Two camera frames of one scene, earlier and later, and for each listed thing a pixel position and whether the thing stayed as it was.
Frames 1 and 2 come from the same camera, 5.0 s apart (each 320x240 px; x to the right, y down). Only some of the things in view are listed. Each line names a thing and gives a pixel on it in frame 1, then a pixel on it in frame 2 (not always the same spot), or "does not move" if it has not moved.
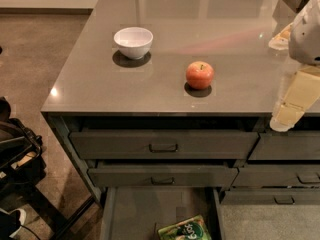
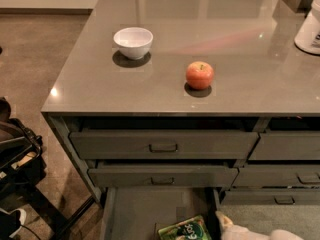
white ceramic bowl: x=134 y=42 does not move
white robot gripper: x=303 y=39 -> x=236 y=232
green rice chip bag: x=194 y=228 does not move
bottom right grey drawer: x=270 y=197 does not move
